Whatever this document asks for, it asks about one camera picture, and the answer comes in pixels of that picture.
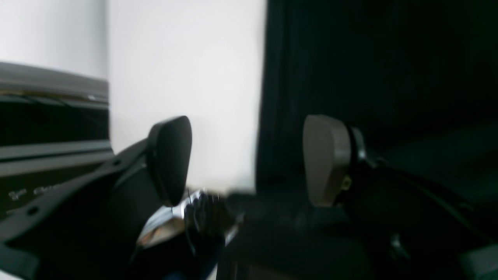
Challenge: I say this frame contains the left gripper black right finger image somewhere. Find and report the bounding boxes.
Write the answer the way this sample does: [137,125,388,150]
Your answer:
[303,115,497,280]

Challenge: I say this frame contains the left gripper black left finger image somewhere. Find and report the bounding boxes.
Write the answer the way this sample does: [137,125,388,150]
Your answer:
[0,116,192,280]

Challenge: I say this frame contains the black printed T-shirt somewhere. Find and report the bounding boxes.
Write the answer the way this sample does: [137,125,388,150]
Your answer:
[217,0,497,280]

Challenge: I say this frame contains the aluminium frame rack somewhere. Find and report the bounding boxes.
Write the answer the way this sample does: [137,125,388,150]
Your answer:
[0,62,114,220]

